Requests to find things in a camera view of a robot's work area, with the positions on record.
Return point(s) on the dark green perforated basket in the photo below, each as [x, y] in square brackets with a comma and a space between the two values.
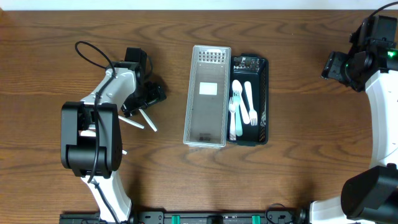
[255, 69]

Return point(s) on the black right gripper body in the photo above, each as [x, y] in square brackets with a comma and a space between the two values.
[336, 65]

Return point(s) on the white perforated plastic basket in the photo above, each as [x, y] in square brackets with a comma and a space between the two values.
[206, 115]

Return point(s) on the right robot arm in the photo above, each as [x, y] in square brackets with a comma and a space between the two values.
[369, 66]

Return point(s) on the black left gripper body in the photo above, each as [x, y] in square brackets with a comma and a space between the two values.
[143, 104]

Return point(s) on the mint green plastic fork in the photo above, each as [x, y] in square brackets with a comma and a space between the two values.
[238, 125]

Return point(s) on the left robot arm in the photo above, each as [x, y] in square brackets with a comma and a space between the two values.
[91, 142]

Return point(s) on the white plastic fork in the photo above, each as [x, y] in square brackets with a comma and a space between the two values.
[252, 112]
[232, 128]

